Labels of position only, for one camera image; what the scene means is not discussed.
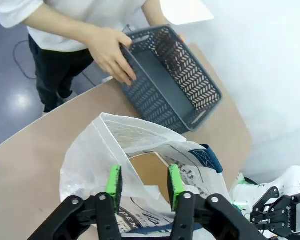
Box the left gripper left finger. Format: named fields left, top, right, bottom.
left=27, top=165, right=123, bottom=240

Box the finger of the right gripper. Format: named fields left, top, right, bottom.
left=249, top=211, right=291, bottom=233
left=251, top=186, right=289, bottom=214

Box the dark grey plastic basket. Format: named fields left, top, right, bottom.
left=118, top=24, right=223, bottom=135

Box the person's right forearm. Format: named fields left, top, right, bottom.
left=21, top=0, right=103, bottom=51

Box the white navy shopping bag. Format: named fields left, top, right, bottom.
left=59, top=112, right=232, bottom=240

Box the white table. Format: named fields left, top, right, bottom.
left=159, top=0, right=215, bottom=26

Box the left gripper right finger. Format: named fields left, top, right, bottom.
left=167, top=164, right=266, bottom=240

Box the brown cardboard box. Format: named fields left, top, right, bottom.
left=127, top=151, right=175, bottom=203

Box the person's left forearm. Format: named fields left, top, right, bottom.
left=141, top=0, right=167, bottom=28

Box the thin black floor cable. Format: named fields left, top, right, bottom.
left=13, top=39, right=38, bottom=80

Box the person in white t-shirt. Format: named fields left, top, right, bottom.
left=0, top=0, right=166, bottom=113

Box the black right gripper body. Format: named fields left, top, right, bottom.
left=286, top=191, right=300, bottom=235

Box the person's right hand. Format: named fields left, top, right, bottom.
left=87, top=26, right=138, bottom=87

